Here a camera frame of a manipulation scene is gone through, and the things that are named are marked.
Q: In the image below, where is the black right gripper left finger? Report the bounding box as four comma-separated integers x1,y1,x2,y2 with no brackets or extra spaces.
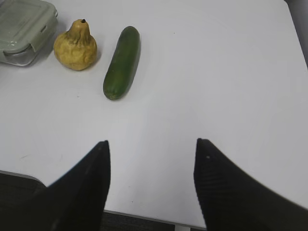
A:
0,140,111,231

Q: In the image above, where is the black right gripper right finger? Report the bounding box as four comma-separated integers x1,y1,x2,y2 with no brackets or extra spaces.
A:
193,138,308,231

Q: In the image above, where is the green cucumber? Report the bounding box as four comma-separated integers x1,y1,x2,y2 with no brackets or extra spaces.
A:
103,26,141,101

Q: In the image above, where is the yellow pear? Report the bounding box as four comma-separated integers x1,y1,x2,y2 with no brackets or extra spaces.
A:
53,19,97,71

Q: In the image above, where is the green lidded glass container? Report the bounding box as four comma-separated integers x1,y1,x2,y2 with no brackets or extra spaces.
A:
0,0,58,66

